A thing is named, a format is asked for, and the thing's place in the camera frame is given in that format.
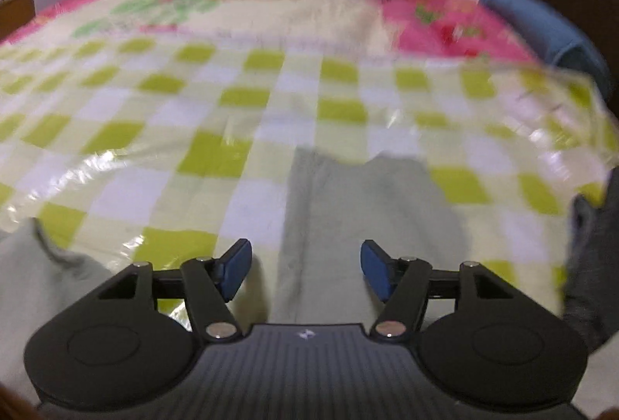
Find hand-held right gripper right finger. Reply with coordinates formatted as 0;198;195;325
360;239;522;344

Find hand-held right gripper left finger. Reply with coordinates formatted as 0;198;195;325
97;239;253;344

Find grey-green pants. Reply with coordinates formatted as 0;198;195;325
0;148;472;401

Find dark grey cloth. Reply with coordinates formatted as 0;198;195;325
560;169;619;353

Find pink printed blanket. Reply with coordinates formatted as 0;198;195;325
34;0;537;63

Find blue pillow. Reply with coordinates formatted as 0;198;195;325
438;0;612;104

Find wooden cabinet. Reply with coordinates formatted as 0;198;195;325
0;0;38;42

